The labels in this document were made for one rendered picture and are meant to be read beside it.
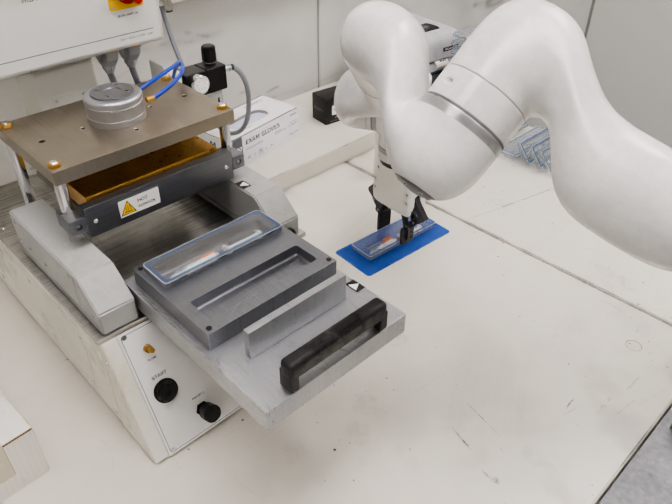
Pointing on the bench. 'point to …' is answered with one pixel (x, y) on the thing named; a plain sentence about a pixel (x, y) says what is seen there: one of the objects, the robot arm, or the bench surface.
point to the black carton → (324, 106)
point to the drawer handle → (331, 342)
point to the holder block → (242, 287)
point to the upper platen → (135, 170)
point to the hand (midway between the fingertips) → (395, 227)
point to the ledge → (312, 146)
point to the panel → (185, 426)
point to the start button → (167, 391)
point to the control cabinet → (72, 45)
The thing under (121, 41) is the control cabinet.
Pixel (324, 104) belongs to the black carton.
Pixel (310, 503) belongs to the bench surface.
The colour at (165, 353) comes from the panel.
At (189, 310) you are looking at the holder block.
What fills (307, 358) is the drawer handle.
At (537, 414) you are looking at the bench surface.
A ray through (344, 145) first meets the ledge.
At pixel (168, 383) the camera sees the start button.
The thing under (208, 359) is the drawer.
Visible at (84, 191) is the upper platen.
